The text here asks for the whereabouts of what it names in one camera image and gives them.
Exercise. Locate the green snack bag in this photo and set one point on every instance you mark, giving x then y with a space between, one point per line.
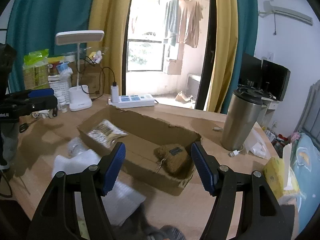
35 70

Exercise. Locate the white air conditioner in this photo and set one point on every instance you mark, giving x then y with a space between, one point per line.
271 9

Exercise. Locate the white charger plug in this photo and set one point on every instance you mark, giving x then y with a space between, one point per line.
114 92

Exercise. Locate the brown knitted pouch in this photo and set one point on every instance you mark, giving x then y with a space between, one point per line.
173 157

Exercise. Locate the hanging beige shirt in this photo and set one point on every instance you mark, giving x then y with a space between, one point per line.
189 29

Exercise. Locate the white plastic basket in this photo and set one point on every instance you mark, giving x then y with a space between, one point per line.
60 85

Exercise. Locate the yellow tissue box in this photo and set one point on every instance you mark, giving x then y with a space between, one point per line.
280 176

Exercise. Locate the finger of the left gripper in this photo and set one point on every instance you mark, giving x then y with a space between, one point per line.
12 108
28 94

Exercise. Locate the hanging teal shirt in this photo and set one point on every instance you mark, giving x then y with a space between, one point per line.
172 22

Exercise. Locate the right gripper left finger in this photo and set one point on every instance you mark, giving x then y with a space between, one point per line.
55 216

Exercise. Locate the white dotted cloth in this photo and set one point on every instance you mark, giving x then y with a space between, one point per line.
120 203

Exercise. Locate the white desk lamp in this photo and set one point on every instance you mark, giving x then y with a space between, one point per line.
79 98

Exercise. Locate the brown cardboard box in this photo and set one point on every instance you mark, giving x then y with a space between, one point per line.
144 135

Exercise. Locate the steel travel mug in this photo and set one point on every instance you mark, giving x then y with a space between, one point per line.
243 111

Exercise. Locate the clear plastic bag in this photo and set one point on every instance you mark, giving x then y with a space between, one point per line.
256 145

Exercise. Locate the white pill bottle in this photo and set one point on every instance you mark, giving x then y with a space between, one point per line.
61 102

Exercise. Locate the white power strip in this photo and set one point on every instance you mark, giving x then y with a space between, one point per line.
133 101

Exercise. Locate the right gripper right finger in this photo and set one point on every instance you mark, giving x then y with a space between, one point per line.
260 217

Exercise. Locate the white tv stand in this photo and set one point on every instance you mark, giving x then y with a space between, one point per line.
268 108

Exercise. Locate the black monitor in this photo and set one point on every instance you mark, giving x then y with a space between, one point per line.
268 77

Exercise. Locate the grey padded headboard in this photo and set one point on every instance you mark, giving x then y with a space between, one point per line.
309 119

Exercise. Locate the bubble wrap ball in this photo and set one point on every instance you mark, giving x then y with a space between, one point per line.
76 147

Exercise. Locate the brown cardboard carton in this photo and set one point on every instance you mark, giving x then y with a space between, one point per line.
90 75

